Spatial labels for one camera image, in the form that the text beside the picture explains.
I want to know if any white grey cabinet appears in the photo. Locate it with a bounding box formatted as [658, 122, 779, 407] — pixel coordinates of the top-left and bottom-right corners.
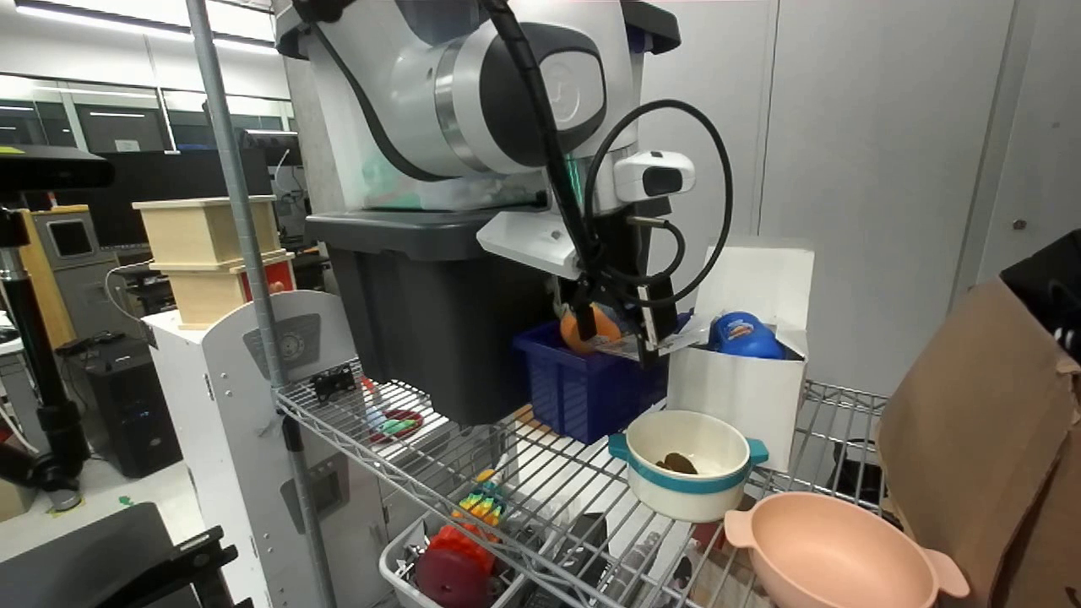
[142, 286, 392, 608]

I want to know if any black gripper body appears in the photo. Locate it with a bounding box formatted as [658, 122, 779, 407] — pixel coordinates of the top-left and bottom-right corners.
[568, 199, 684, 316]

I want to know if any white bowl teal band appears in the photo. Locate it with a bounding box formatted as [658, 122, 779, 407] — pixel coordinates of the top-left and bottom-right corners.
[606, 405, 773, 523]

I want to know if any red green small toy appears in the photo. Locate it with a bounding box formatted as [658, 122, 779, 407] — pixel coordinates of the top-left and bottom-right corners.
[361, 402, 429, 447]

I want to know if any beige wooden box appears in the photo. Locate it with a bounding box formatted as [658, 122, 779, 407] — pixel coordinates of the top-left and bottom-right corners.
[132, 192, 285, 274]
[155, 248, 298, 332]

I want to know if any pink bowl with handles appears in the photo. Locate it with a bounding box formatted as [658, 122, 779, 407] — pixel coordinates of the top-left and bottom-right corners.
[723, 490, 974, 608]

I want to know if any blue round object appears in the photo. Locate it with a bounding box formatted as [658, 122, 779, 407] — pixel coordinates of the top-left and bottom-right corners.
[706, 311, 791, 361]

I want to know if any black robot cart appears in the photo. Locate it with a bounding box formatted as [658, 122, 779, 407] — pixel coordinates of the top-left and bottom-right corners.
[0, 498, 256, 608]

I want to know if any dark grey storage tote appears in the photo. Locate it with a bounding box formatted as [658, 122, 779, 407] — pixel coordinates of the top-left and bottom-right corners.
[303, 205, 675, 429]

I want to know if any black binder clip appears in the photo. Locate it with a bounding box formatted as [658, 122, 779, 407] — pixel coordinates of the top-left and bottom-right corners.
[309, 361, 365, 405]

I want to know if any black tower case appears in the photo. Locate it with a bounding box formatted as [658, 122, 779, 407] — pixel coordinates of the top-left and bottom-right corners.
[60, 335, 183, 479]

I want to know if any rainbow striped toy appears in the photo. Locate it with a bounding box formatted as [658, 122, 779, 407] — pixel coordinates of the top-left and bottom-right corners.
[448, 467, 510, 530]

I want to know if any white cardboard box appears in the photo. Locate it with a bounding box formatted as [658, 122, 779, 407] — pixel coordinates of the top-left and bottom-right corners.
[665, 239, 817, 477]

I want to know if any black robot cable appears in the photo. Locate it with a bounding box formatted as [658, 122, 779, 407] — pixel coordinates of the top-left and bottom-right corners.
[483, 0, 737, 314]

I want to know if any white wire basket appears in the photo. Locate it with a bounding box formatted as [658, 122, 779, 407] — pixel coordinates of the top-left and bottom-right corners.
[375, 513, 544, 608]

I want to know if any blue plastic bin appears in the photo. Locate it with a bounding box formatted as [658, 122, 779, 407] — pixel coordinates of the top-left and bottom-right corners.
[514, 316, 694, 447]

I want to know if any black camera stand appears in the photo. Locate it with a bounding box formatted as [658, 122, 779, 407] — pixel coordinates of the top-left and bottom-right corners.
[0, 188, 94, 498]

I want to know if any orange round sponge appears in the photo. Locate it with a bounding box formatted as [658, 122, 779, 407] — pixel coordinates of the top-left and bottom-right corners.
[558, 299, 626, 352]

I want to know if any brown paper bag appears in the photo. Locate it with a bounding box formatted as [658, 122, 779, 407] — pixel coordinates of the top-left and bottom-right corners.
[876, 275, 1081, 608]

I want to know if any grey yellow machine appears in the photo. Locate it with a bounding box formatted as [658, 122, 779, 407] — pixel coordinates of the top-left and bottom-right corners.
[14, 199, 147, 352]

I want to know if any red round object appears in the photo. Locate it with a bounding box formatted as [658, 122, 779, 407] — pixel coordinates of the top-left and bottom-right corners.
[412, 523, 500, 608]

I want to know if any clear plastic storage tote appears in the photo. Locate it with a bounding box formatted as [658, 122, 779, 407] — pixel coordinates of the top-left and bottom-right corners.
[273, 0, 685, 215]

